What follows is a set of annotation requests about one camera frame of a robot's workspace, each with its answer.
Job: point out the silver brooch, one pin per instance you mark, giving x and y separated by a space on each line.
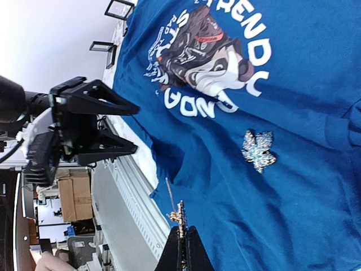
178 216

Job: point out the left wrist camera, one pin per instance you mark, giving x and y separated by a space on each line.
41 148

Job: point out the cardboard box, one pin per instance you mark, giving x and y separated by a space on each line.
75 194

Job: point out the far black display box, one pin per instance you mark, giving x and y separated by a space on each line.
119 9

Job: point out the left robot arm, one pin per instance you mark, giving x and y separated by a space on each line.
19 108

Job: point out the aluminium front rail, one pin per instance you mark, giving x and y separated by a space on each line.
132 224

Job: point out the blue printed t-shirt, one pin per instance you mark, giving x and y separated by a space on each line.
205 72

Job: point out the sparkly flower brooch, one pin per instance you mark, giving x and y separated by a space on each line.
256 150

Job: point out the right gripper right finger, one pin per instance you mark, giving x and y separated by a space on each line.
196 257

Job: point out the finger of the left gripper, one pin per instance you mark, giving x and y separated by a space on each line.
96 98
101 145

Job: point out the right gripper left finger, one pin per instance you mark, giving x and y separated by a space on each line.
170 259

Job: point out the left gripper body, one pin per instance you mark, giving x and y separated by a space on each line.
71 127

